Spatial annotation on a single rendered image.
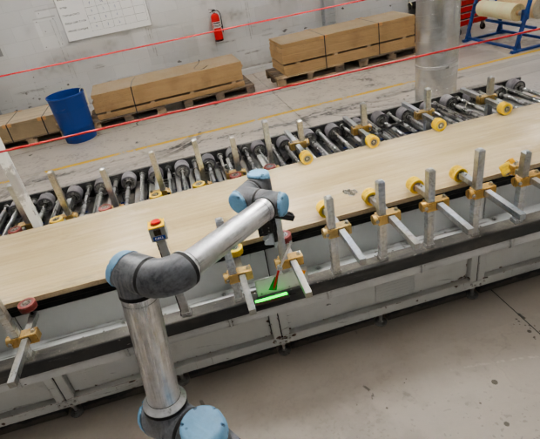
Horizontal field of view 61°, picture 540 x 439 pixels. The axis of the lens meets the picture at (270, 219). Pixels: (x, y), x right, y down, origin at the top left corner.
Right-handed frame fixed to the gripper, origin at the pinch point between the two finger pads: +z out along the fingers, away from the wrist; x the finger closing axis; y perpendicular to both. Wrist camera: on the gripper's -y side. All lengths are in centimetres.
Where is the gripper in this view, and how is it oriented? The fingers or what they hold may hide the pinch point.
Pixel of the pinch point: (276, 244)
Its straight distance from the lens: 202.8
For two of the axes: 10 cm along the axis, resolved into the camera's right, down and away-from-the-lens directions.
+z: 1.6, 8.4, 5.2
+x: 2.3, 4.8, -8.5
